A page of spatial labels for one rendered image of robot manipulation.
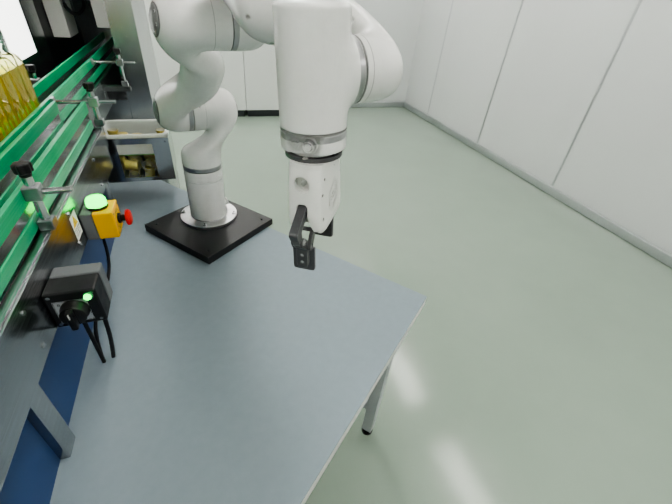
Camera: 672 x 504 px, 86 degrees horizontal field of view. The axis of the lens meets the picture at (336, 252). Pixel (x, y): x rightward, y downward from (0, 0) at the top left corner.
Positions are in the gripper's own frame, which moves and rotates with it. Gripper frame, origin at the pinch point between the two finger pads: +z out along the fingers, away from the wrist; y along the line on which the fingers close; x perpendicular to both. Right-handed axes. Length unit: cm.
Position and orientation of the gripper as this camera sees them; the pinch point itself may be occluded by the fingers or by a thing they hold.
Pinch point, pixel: (314, 245)
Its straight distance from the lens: 56.2
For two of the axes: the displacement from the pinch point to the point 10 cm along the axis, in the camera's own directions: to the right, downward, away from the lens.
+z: -0.3, 8.1, 5.9
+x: -9.6, -1.8, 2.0
